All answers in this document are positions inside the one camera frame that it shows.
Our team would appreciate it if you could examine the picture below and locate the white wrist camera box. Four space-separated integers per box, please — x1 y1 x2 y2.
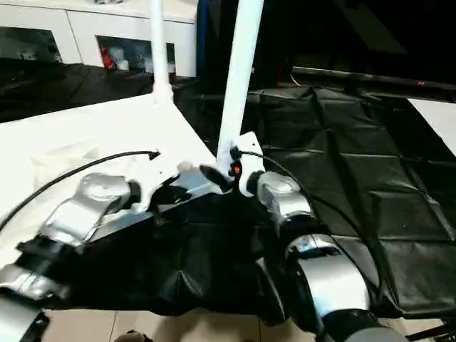
131 161 187 214
227 133 266 198

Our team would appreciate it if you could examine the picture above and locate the black left camera cable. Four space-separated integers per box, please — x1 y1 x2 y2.
0 150 161 232

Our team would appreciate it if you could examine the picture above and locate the long black bar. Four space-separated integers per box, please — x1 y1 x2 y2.
292 67 456 92

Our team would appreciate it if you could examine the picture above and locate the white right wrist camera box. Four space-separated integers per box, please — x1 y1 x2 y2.
227 133 266 198

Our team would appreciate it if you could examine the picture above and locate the white cabinet with glass doors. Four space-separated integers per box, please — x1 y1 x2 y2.
0 0 198 78

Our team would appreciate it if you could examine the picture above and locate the white plastic table top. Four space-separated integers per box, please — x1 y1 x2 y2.
0 93 230 270

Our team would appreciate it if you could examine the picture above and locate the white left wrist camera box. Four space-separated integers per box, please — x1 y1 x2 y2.
131 161 187 214

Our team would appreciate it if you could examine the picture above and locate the black plastic mat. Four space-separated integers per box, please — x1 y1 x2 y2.
0 61 456 318

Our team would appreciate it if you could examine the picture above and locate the white plastic table leg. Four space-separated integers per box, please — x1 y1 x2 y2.
215 0 265 169
149 0 175 105

